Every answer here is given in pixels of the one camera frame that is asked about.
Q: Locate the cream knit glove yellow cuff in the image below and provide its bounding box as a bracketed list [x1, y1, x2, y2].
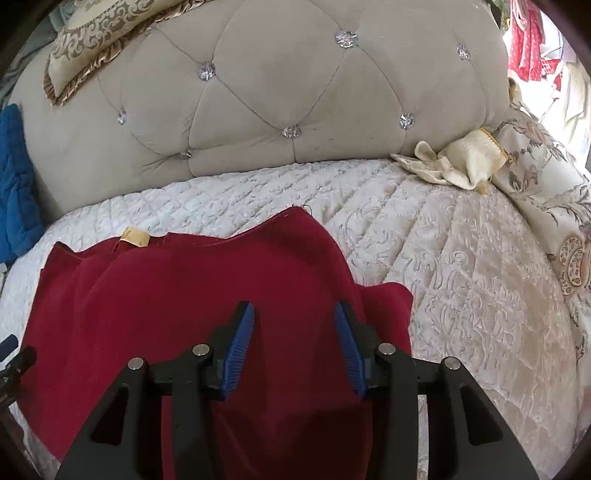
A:
[442, 128, 509, 191]

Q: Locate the floral print comforter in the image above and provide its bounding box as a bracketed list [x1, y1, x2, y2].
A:
[489, 108, 591, 324]

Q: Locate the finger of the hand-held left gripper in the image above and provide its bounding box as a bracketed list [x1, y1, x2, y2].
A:
[0, 336, 38, 407]

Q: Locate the blue cloth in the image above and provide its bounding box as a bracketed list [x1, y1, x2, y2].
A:
[0, 104, 46, 262]

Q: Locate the dark red garment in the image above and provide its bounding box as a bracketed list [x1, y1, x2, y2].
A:
[21, 207, 414, 480]

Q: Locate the cream quilted bedspread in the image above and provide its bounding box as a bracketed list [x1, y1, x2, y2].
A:
[0, 159, 591, 480]

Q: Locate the beige tufted headboard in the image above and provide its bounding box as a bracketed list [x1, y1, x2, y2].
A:
[9, 0, 511, 217]

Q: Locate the red dotted hanging cloth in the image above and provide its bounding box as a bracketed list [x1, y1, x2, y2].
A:
[509, 0, 549, 82]

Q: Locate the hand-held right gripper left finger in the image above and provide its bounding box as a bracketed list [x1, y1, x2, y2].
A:
[55, 301, 256, 480]

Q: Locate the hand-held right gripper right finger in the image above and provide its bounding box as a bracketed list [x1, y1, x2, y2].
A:
[334, 302, 539, 480]

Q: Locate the pale yellow hanging cloth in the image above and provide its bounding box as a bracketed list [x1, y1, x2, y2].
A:
[562, 60, 591, 145]

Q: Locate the gold patterned fringed pillow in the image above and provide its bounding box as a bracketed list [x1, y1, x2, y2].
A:
[44, 0, 195, 106]

